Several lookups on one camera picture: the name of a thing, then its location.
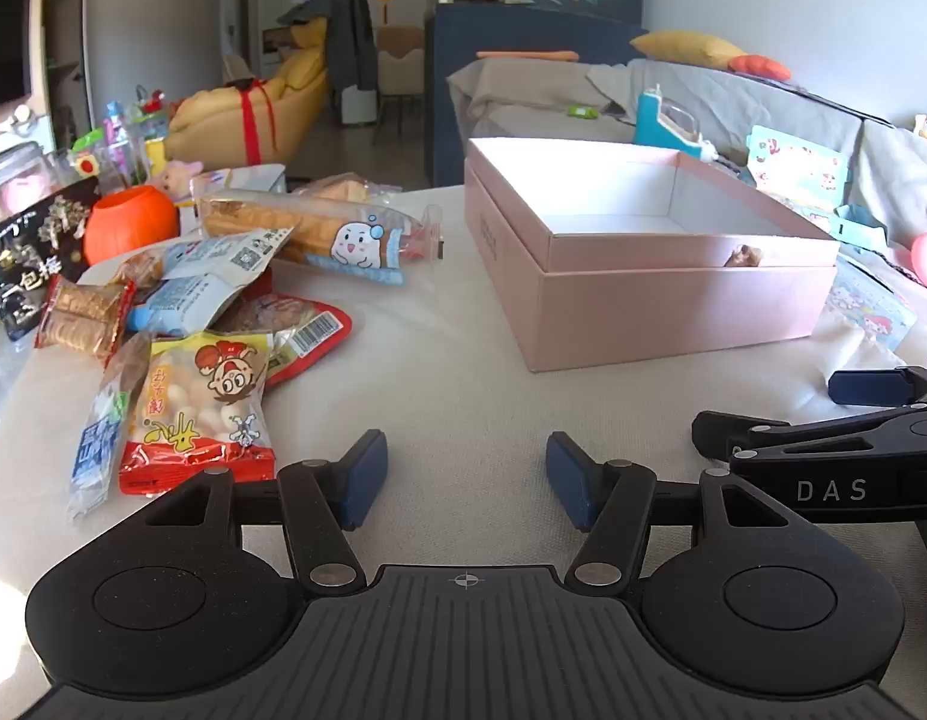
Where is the yellow pillow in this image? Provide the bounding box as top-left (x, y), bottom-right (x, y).
top-left (629, 30), bottom-right (749, 70)

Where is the yellow sofa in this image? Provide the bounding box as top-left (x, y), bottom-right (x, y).
top-left (165, 19), bottom-right (333, 166)

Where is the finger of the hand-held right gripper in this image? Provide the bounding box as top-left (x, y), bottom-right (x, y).
top-left (691, 401), bottom-right (927, 466)
top-left (827, 364), bottom-right (927, 410)

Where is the colourful cartoon box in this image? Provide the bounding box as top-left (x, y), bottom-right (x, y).
top-left (744, 125), bottom-right (854, 211)

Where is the long bread snack packet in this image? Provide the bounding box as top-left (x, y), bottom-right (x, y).
top-left (197, 193), bottom-right (445, 287)

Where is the teal toy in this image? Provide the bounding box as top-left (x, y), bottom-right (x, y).
top-left (632, 82), bottom-right (723, 162)

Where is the clear plastic jar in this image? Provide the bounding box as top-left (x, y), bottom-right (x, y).
top-left (0, 141), bottom-right (59, 218)

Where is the orange pumpkin bucket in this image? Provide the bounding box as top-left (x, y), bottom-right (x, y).
top-left (83, 186), bottom-right (181, 267)

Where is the black printed snack bag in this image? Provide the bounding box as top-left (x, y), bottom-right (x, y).
top-left (0, 178), bottom-right (104, 342)

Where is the wooden chair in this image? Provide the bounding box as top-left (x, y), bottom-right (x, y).
top-left (373, 25), bottom-right (427, 147)

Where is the red ribbon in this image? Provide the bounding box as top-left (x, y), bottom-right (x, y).
top-left (234, 79), bottom-right (280, 166)

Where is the wooden shelf unit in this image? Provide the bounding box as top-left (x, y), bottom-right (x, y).
top-left (43, 0), bottom-right (89, 158)

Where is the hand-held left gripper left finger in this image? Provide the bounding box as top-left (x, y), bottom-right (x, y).
top-left (144, 429), bottom-right (390, 593)

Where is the red biscuit packet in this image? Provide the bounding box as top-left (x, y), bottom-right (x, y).
top-left (34, 275), bottom-right (138, 359)

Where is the cartoon printed sheet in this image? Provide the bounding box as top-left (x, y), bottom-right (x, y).
top-left (827, 255), bottom-right (918, 350)

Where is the red snack packet with window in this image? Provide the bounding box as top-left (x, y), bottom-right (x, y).
top-left (208, 292), bottom-right (353, 389)

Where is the red yellow cartoon snack packet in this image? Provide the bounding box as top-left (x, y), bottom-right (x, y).
top-left (118, 330), bottom-right (277, 496)

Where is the blue white snack packet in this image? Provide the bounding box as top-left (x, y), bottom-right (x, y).
top-left (159, 229), bottom-right (295, 290)
top-left (125, 274), bottom-right (243, 337)

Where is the clear blue long snack packet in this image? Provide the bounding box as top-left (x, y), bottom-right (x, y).
top-left (65, 330), bottom-right (153, 522)

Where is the white side table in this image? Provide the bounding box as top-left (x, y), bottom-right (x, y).
top-left (208, 163), bottom-right (288, 194)

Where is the blue cabinet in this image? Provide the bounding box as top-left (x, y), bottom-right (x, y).
top-left (424, 4), bottom-right (652, 188)

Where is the grey coat on rack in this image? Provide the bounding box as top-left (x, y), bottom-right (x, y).
top-left (275, 0), bottom-right (379, 95)

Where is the clear bottle with red decoration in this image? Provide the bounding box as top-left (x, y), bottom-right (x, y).
top-left (133, 86), bottom-right (172, 166)

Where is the pink cardboard box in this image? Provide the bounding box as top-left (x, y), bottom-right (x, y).
top-left (463, 136), bottom-right (841, 374)

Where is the grey covered sofa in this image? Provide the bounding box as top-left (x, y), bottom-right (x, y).
top-left (446, 56), bottom-right (927, 293)

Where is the blue drinking bottle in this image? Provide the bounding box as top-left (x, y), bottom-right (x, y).
top-left (101, 100), bottom-right (134, 181)

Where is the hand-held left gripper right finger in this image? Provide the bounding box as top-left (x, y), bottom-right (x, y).
top-left (545, 431), bottom-right (790, 593)

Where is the small brown snack packet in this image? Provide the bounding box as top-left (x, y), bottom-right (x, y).
top-left (114, 251), bottom-right (168, 286)

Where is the pink plush toy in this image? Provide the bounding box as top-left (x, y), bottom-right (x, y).
top-left (152, 159), bottom-right (205, 200)

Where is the small teal box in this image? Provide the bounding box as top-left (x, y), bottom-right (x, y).
top-left (830, 204), bottom-right (890, 248)

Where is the white box appliance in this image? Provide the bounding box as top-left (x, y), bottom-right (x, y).
top-left (339, 86), bottom-right (378, 127)

